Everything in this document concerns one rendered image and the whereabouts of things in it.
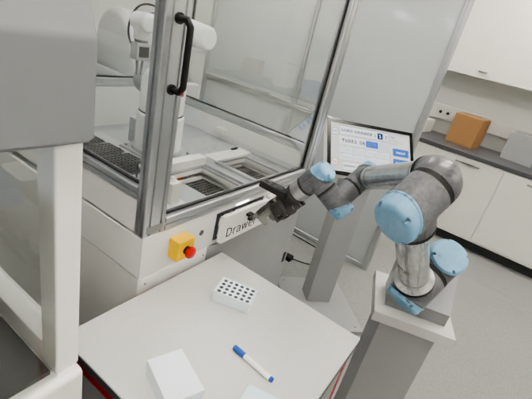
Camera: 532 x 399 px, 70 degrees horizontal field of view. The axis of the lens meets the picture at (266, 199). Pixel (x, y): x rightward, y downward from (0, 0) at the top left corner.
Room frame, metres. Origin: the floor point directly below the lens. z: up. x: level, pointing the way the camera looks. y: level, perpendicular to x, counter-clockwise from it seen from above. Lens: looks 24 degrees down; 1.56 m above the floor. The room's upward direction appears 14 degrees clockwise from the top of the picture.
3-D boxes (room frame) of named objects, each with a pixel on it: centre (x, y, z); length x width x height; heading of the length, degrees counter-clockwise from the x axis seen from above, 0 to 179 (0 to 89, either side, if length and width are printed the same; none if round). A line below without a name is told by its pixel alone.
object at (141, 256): (1.59, 0.48, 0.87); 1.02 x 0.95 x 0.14; 151
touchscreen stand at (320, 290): (2.04, -0.48, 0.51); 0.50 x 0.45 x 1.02; 16
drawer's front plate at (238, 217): (1.31, 0.06, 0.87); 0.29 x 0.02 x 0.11; 151
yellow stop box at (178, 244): (1.02, 0.22, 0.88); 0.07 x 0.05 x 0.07; 151
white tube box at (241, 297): (0.98, 0.02, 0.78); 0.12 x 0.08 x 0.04; 79
